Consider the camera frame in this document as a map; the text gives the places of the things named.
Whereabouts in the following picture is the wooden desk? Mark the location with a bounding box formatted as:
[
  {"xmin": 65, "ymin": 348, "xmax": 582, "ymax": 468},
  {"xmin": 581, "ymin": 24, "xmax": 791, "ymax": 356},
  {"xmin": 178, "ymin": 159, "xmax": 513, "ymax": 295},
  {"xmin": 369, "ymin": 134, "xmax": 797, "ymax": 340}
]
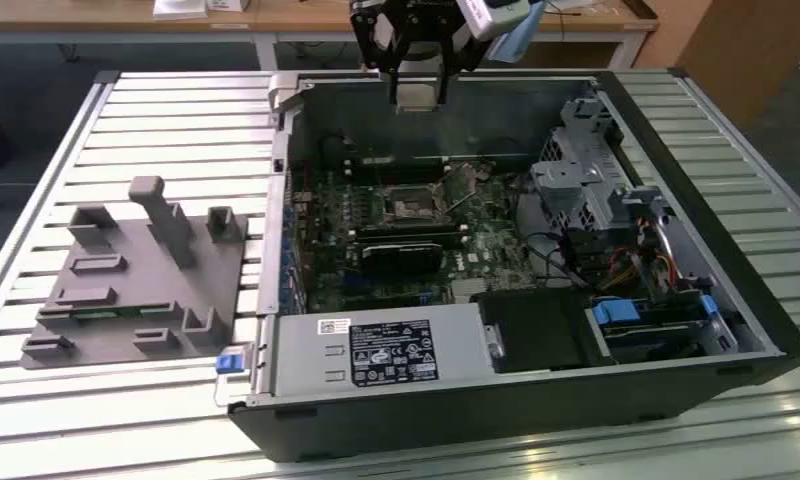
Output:
[{"xmin": 0, "ymin": 0, "xmax": 661, "ymax": 71}]

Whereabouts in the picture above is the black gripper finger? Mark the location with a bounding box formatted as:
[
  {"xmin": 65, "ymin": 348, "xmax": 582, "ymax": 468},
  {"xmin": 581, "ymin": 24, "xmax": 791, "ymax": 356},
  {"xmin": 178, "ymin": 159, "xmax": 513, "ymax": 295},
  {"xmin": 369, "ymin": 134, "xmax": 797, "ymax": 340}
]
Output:
[
  {"xmin": 437, "ymin": 19, "xmax": 493, "ymax": 104},
  {"xmin": 349, "ymin": 7, "xmax": 409, "ymax": 107}
]

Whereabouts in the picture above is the green motherboard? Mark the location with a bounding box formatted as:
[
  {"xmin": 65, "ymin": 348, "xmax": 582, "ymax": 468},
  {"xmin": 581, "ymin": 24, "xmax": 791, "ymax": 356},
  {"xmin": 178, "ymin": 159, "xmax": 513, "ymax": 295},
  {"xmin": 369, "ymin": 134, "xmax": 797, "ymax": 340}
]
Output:
[{"xmin": 285, "ymin": 159, "xmax": 541, "ymax": 314}]

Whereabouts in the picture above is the wooden cabinet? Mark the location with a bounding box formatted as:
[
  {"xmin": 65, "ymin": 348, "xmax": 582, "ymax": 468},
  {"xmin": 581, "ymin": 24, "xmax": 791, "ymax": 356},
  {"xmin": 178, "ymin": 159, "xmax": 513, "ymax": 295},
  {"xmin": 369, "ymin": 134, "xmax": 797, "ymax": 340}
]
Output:
[{"xmin": 676, "ymin": 0, "xmax": 800, "ymax": 129}]

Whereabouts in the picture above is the hard disk in blue carrier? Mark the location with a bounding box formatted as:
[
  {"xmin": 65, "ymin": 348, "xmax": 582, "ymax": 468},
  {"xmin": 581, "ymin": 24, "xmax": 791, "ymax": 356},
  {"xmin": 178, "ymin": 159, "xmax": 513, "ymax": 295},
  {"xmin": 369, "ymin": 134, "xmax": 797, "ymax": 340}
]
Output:
[{"xmin": 586, "ymin": 295, "xmax": 708, "ymax": 361}]

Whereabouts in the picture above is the metal drive cage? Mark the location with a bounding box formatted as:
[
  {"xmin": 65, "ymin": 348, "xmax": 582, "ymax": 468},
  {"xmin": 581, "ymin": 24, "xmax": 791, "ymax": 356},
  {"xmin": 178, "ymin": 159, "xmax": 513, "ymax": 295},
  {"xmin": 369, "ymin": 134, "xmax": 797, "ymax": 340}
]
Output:
[{"xmin": 525, "ymin": 95, "xmax": 672, "ymax": 232}]

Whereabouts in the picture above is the small silver heatsink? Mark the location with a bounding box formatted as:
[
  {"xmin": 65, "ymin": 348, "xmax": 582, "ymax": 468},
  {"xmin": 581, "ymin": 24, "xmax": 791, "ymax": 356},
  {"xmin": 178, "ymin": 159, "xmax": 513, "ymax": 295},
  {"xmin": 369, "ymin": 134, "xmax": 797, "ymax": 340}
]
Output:
[{"xmin": 450, "ymin": 278, "xmax": 493, "ymax": 297}]

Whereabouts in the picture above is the blue case latch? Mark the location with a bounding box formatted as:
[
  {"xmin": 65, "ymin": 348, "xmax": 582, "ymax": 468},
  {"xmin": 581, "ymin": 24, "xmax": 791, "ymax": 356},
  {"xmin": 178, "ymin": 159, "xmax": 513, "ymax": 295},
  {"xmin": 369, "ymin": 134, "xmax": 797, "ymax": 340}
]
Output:
[{"xmin": 214, "ymin": 348, "xmax": 250, "ymax": 376}]

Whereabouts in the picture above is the CPU socket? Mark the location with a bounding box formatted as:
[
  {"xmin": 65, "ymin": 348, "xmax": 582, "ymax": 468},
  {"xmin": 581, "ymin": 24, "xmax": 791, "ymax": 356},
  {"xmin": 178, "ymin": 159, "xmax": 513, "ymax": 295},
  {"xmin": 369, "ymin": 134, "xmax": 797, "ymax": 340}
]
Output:
[{"xmin": 380, "ymin": 184, "xmax": 450, "ymax": 225}]

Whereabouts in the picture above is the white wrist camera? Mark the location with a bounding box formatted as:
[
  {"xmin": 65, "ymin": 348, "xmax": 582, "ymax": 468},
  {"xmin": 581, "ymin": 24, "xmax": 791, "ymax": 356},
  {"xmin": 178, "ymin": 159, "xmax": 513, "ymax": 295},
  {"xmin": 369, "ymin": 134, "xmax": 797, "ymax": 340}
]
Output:
[{"xmin": 453, "ymin": 0, "xmax": 529, "ymax": 42}]

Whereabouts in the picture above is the black PC case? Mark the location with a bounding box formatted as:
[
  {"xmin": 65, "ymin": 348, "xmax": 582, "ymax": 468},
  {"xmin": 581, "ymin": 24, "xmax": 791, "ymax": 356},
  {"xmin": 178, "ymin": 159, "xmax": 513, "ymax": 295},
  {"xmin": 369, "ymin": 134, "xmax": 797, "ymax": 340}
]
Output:
[{"xmin": 225, "ymin": 68, "xmax": 800, "ymax": 464}]

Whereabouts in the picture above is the black graphics card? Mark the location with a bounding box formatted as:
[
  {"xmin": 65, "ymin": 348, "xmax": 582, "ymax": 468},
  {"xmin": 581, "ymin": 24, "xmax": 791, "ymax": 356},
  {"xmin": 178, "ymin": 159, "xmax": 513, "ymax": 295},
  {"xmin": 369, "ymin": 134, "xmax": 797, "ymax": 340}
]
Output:
[{"xmin": 357, "ymin": 242, "xmax": 445, "ymax": 277}]

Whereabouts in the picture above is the green RAM stick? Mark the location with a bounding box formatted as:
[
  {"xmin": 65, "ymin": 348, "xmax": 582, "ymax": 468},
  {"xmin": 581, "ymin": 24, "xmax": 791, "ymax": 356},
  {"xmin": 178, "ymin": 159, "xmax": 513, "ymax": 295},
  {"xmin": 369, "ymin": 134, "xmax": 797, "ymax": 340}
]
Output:
[
  {"xmin": 356, "ymin": 227, "xmax": 460, "ymax": 246},
  {"xmin": 70, "ymin": 308, "xmax": 175, "ymax": 320}
]

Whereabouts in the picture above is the grey power supply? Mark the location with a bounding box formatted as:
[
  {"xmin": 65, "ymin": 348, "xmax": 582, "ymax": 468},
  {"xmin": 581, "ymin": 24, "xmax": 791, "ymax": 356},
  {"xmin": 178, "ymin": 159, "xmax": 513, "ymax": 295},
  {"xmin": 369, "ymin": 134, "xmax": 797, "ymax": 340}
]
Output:
[{"xmin": 265, "ymin": 303, "xmax": 493, "ymax": 400}]

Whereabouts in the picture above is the grey parts rack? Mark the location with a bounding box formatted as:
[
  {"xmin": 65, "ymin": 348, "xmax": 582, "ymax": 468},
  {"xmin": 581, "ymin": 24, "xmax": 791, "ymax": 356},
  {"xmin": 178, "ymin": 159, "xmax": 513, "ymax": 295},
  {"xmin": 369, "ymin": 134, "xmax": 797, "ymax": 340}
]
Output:
[{"xmin": 19, "ymin": 174, "xmax": 251, "ymax": 371}]

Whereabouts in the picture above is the coloured power wire bundle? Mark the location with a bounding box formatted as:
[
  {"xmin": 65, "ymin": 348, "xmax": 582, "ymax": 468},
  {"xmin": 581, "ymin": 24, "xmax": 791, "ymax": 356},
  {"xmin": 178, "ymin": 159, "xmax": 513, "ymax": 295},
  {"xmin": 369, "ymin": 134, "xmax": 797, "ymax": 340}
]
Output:
[{"xmin": 596, "ymin": 247, "xmax": 685, "ymax": 294}]

